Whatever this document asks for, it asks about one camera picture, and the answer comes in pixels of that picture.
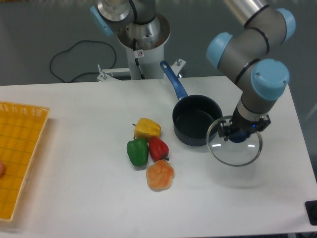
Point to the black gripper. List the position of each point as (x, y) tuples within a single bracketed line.
[(239, 124)]

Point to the glass lid with blue knob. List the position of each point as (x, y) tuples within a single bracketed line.
[(240, 150)]

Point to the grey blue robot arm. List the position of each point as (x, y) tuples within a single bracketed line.
[(242, 59)]

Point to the dark blue saucepan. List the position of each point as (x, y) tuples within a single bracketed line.
[(192, 114)]

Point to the red bell pepper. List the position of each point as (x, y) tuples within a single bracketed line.
[(158, 149)]

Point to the orange bell pepper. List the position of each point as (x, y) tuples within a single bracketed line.
[(160, 175)]

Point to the yellow bell pepper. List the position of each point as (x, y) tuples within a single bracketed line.
[(146, 129)]

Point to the black device at table edge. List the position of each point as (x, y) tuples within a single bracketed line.
[(311, 209)]

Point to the green bell pepper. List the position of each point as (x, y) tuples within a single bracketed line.
[(138, 152)]

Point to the yellow woven basket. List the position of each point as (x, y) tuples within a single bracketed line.
[(21, 127)]

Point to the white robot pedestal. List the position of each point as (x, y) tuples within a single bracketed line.
[(144, 46)]

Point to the metal base bracket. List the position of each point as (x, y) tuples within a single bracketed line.
[(116, 74)]

